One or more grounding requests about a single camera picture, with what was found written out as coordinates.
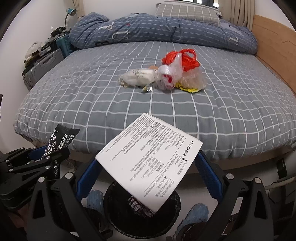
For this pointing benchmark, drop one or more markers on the black snack wrapper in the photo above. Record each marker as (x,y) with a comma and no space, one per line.
(60,138)

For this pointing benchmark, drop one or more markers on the white helmet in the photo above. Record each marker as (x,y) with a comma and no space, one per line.
(33,49)

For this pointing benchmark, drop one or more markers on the white cardboard box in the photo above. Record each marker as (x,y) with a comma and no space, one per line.
(149,159)

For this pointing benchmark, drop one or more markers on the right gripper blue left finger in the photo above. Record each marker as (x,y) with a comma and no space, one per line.
(56,212)

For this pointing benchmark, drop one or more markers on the wooden headboard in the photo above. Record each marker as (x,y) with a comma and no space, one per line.
(276,48)

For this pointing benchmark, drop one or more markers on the white plastic bag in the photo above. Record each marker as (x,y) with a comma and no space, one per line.
(138,77)

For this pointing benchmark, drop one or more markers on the grey checked bed sheet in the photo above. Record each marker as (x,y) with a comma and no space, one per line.
(244,109)

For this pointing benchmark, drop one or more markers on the yellow white snack wrapper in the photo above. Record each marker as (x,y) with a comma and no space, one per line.
(189,90)

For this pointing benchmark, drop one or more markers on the clear bag with red print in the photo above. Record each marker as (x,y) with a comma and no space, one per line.
(169,75)

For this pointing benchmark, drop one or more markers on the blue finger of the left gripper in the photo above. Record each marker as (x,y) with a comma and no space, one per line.
(36,154)
(56,158)

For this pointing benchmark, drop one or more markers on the grey suitcase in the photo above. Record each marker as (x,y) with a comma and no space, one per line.
(39,69)

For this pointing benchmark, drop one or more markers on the dark framed window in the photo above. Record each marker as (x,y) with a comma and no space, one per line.
(211,3)

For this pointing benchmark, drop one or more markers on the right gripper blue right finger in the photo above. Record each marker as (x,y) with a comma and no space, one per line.
(254,220)

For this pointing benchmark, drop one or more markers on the blue slipper right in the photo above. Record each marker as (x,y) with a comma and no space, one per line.
(197,214)

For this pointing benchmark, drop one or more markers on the blue slipper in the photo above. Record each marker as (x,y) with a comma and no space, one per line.
(197,214)
(95,201)

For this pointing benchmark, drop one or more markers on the teal desk lamp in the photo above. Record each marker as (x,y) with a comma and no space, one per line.
(70,12)

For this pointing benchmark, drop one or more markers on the bubble wrap sheet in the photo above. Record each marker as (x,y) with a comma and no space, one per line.
(193,79)

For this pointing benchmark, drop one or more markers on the blue slipper left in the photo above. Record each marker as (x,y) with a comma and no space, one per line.
(95,201)

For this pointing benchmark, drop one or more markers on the beige curtain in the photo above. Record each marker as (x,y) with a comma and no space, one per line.
(238,12)
(79,6)

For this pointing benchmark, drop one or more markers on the blue striped folded duvet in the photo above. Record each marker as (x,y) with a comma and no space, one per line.
(95,30)

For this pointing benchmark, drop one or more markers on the grey checked pillow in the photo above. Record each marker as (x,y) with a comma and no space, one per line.
(201,14)

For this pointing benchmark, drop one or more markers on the black trash bin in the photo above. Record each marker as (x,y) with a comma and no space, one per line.
(131,218)

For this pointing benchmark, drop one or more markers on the small foil wrapper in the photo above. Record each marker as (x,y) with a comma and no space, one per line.
(147,88)

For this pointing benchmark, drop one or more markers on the beige curtain right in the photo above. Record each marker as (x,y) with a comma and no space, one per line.
(238,12)

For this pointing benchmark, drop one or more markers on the red plastic bag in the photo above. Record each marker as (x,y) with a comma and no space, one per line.
(189,59)

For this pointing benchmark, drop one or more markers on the beige curtain left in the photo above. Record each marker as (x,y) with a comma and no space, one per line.
(79,6)

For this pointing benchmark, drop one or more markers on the teal storage crate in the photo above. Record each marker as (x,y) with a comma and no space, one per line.
(64,44)

